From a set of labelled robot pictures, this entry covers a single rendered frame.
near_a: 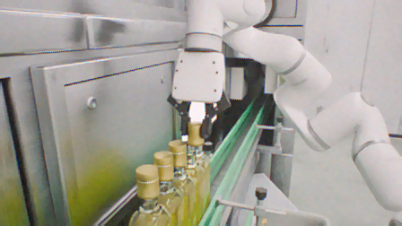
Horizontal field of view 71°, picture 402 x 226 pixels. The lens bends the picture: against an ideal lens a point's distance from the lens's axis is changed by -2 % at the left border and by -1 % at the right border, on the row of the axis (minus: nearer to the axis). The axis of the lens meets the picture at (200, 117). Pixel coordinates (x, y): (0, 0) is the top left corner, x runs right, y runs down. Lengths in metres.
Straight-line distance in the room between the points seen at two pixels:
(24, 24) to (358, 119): 0.65
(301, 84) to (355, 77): 3.60
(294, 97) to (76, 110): 0.49
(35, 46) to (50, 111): 0.09
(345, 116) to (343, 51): 3.54
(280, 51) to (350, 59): 3.60
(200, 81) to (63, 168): 0.28
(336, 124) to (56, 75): 0.58
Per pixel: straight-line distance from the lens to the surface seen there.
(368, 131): 0.72
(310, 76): 0.71
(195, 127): 0.57
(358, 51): 4.27
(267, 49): 0.70
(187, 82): 0.57
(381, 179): 0.65
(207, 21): 0.57
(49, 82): 0.45
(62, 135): 0.48
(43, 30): 0.46
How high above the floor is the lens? 1.36
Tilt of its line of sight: 17 degrees down
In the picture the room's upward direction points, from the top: straight up
